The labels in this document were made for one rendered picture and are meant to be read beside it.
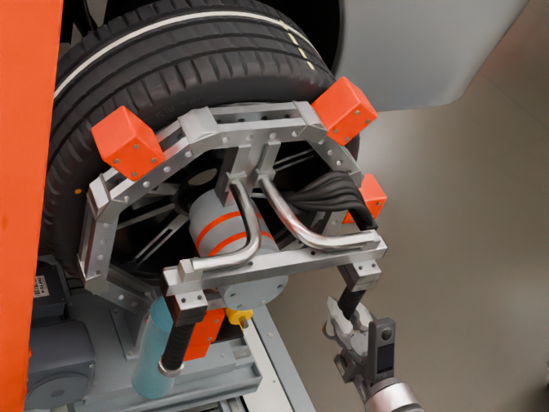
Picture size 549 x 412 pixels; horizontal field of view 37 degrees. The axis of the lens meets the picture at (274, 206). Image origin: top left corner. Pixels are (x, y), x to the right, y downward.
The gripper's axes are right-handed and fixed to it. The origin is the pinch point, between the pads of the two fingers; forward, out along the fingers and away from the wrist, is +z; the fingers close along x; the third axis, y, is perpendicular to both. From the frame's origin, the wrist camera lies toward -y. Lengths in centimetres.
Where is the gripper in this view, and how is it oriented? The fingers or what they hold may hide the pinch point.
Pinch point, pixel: (341, 298)
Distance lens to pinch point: 158.5
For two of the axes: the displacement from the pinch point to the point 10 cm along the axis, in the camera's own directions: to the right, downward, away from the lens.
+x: 8.8, -1.2, 4.6
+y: -2.7, 6.7, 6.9
